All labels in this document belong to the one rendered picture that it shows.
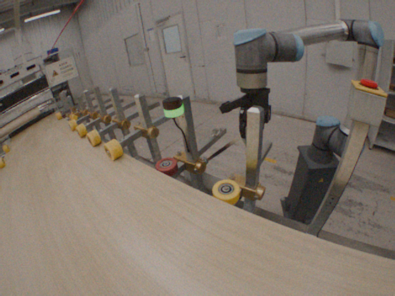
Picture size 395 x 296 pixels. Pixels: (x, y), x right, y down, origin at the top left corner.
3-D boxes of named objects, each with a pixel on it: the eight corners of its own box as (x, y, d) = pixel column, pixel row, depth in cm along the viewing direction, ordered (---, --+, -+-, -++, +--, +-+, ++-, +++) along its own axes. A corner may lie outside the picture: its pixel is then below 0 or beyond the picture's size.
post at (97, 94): (118, 147, 124) (96, 85, 98) (120, 148, 122) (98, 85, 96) (114, 149, 122) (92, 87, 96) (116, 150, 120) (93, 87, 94)
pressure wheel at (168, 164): (171, 176, 75) (165, 153, 69) (186, 182, 70) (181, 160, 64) (158, 187, 70) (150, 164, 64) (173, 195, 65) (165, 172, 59)
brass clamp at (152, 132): (144, 129, 89) (141, 121, 86) (161, 134, 81) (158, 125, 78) (134, 135, 85) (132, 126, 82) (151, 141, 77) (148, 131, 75)
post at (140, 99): (163, 176, 98) (139, 92, 73) (168, 177, 97) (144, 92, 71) (159, 179, 96) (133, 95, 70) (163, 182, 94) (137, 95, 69)
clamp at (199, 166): (182, 160, 80) (180, 150, 77) (207, 169, 72) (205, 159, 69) (174, 166, 76) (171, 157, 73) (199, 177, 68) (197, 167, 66)
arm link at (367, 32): (339, 147, 87) (362, 23, 48) (359, 163, 73) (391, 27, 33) (325, 152, 85) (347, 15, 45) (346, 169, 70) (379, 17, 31)
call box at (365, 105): (345, 111, 31) (351, 79, 27) (371, 118, 27) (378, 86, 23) (349, 123, 27) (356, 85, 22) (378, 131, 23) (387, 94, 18)
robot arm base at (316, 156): (302, 148, 109) (305, 135, 104) (325, 147, 106) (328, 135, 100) (312, 164, 94) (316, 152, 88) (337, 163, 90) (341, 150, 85)
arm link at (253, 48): (274, 27, 36) (241, 26, 35) (276, 72, 43) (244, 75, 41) (257, 29, 44) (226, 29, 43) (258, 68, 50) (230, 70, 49)
